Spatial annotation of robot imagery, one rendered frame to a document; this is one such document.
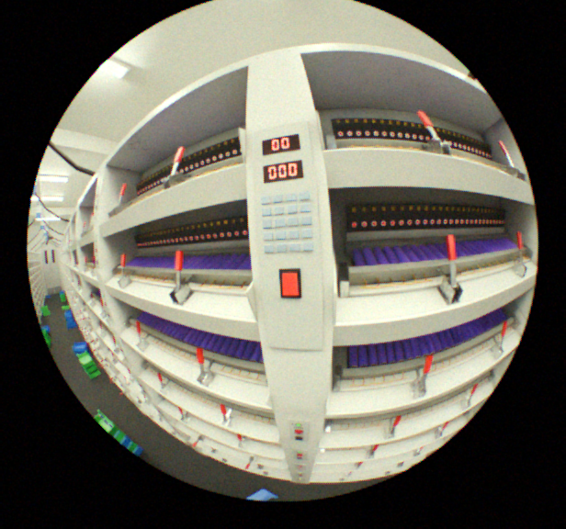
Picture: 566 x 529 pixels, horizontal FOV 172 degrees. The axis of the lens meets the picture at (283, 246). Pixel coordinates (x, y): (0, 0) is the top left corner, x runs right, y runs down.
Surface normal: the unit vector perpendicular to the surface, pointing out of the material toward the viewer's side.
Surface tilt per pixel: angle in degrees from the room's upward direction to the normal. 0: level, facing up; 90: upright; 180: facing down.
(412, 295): 21
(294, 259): 90
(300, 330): 90
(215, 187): 110
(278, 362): 90
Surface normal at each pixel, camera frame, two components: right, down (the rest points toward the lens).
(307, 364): -0.26, 0.07
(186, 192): -0.22, 0.41
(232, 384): -0.15, -0.91
